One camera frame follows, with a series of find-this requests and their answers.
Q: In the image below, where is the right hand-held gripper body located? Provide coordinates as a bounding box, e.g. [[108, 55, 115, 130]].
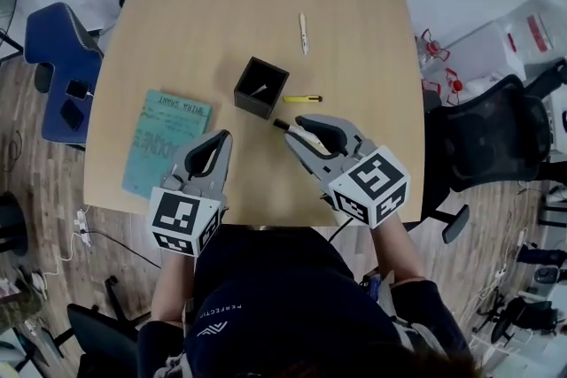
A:
[[315, 139, 411, 230]]

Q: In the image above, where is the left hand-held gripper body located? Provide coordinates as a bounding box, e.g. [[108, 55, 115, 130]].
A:
[[149, 176, 229, 258]]

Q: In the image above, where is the black square pen holder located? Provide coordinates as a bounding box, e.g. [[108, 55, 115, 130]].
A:
[[233, 56, 291, 122]]

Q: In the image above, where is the person's right forearm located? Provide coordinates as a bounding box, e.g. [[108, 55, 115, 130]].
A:
[[369, 218, 427, 285]]

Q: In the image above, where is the person's left forearm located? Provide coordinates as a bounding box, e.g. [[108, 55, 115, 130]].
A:
[[150, 250, 197, 325]]

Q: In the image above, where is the white pen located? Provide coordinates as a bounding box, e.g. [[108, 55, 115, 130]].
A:
[[298, 12, 310, 57]]

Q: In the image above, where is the black and white marker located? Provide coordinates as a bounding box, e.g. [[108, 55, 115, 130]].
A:
[[273, 118, 331, 156]]

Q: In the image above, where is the teal book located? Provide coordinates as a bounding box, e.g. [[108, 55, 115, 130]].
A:
[[121, 89, 214, 200]]

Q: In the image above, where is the white power strip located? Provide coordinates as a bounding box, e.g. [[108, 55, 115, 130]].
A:
[[74, 210, 93, 249]]

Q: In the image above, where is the black mesh office chair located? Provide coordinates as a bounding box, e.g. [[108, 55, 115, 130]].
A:
[[415, 58, 567, 245]]

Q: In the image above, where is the black phone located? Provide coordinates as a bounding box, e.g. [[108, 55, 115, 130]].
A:
[[65, 79, 90, 100], [58, 98, 86, 132]]

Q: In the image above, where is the person's dark shirt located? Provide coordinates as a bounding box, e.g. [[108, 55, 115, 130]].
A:
[[136, 225, 471, 378]]

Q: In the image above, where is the white box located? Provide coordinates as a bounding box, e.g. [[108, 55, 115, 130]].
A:
[[441, 20, 529, 95]]

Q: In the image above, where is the black round stool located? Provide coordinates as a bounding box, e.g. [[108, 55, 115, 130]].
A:
[[0, 189, 28, 254]]

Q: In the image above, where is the blue chair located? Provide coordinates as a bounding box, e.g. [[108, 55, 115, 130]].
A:
[[24, 2, 105, 147]]

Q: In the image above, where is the black wheeled chair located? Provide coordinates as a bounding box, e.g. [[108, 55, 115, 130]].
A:
[[475, 295, 560, 345]]

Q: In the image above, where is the clear plastic container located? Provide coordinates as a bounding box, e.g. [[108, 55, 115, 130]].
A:
[[500, 0, 567, 68]]

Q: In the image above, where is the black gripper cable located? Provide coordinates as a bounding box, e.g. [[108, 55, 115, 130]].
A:
[[326, 218, 352, 243]]

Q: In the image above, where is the black floor cable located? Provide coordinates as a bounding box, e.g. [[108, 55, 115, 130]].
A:
[[86, 228, 161, 270]]

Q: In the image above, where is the clear bottle with red handle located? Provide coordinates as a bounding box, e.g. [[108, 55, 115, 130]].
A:
[[420, 67, 467, 107], [415, 28, 452, 68]]

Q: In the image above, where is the white power cable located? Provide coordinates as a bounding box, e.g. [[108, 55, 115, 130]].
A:
[[40, 229, 86, 281]]

